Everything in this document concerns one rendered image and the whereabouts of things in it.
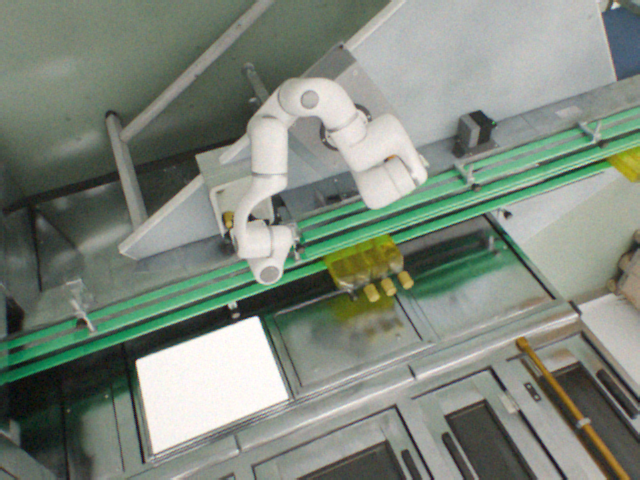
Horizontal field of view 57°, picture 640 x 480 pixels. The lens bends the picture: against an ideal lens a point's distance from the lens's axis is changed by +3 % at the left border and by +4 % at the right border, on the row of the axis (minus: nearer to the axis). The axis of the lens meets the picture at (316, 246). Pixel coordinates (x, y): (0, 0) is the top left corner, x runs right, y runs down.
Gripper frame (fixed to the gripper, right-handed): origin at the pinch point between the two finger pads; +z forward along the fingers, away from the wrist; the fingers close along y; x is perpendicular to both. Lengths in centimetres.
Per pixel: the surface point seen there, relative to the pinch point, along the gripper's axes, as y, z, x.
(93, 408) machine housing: -59, -3, -45
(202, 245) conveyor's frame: -12.9, 19.4, -16.3
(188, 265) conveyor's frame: -19.0, 13.4, -17.9
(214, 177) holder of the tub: -3.3, 11.0, 10.0
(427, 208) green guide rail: 60, 3, -20
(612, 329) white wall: 300, 138, -312
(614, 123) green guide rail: 131, 3, -13
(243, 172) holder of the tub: 5.1, 9.4, 9.6
